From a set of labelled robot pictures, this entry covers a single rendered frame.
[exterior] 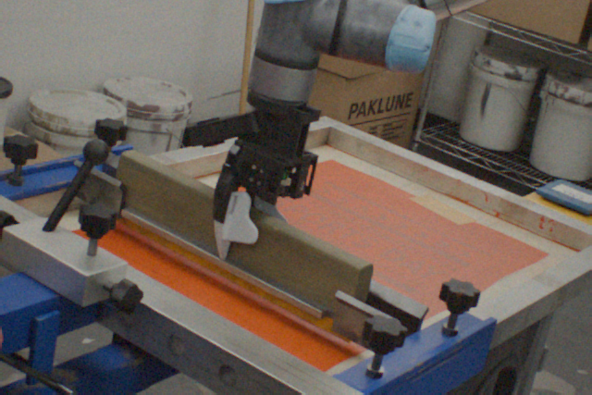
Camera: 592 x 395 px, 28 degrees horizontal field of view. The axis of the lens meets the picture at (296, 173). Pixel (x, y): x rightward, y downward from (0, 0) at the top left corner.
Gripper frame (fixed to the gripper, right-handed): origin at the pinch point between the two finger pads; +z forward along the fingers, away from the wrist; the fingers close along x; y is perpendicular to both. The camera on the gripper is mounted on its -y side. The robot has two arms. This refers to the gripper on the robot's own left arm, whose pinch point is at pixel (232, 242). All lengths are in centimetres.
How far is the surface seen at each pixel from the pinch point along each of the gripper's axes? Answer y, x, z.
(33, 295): 2.2, -34.4, -3.1
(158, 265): -7.3, -4.2, 5.4
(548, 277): 27.3, 34.8, 1.3
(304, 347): 16.1, -4.6, 5.2
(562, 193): 11, 76, 3
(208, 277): -1.9, -0.9, 5.3
